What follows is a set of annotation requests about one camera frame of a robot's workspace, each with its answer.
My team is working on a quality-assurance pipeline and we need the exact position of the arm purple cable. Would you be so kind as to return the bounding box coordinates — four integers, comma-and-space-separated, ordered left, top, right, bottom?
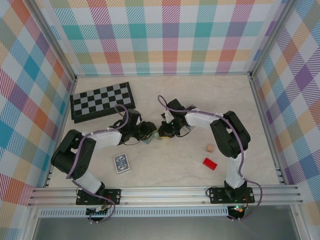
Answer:
65, 104, 131, 223
156, 94, 263, 222

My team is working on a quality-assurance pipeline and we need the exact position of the slotted grey cable duct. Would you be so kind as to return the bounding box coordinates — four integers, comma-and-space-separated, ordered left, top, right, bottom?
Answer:
38, 206, 230, 218

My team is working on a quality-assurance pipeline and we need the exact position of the wide aluminium mounting rail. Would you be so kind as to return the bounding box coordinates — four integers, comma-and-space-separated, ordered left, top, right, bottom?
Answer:
26, 184, 305, 208

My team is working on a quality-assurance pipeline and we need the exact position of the thin aluminium frame bar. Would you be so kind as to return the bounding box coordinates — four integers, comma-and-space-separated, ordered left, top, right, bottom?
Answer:
74, 71, 252, 79

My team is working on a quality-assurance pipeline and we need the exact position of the aluminium side rail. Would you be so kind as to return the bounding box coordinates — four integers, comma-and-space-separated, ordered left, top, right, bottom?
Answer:
249, 74, 286, 186
42, 77, 78, 188

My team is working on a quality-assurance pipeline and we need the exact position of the grey metal panel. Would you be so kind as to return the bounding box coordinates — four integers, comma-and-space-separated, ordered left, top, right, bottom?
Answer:
32, 216, 301, 240

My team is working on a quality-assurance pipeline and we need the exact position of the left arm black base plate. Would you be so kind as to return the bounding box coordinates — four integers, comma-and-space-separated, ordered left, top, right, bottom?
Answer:
75, 188, 123, 206

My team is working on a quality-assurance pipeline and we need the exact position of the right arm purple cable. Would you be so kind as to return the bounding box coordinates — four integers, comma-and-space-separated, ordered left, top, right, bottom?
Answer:
156, 94, 263, 222

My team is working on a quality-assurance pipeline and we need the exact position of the right thin black camera cable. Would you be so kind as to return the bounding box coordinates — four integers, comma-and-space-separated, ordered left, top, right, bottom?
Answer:
174, 124, 191, 138

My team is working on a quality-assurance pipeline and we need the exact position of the thin black camera cable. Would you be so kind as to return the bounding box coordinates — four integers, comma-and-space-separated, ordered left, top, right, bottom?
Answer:
122, 138, 143, 147
174, 124, 191, 138

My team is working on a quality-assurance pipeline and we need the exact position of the small circuit board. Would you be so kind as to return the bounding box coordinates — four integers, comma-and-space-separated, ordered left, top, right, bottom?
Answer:
228, 204, 247, 216
86, 206, 111, 217

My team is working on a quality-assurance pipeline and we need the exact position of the blue playing card deck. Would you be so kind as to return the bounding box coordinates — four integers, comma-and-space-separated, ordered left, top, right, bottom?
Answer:
112, 153, 132, 174

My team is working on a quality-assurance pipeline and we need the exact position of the black folding chessboard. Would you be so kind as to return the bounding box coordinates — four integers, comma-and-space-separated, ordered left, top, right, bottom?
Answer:
69, 81, 137, 125

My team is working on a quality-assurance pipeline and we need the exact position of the green card holder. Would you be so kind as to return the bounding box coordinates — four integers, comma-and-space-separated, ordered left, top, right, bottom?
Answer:
140, 129, 161, 146

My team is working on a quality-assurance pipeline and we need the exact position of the aluminium frame post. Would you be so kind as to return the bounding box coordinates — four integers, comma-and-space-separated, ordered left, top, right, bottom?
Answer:
27, 0, 77, 82
249, 0, 295, 80

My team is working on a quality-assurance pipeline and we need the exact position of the red toy brick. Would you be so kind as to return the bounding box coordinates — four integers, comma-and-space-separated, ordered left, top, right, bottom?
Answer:
202, 157, 218, 171

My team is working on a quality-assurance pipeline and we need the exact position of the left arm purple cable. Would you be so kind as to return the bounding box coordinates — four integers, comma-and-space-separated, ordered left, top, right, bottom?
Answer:
65, 104, 131, 223

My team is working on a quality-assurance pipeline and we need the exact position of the left thin black camera cable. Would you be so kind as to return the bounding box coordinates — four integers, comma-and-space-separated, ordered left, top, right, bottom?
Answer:
122, 138, 143, 147

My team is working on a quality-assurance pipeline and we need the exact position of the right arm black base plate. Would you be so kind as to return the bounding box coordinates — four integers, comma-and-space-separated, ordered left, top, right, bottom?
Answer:
207, 186, 255, 205

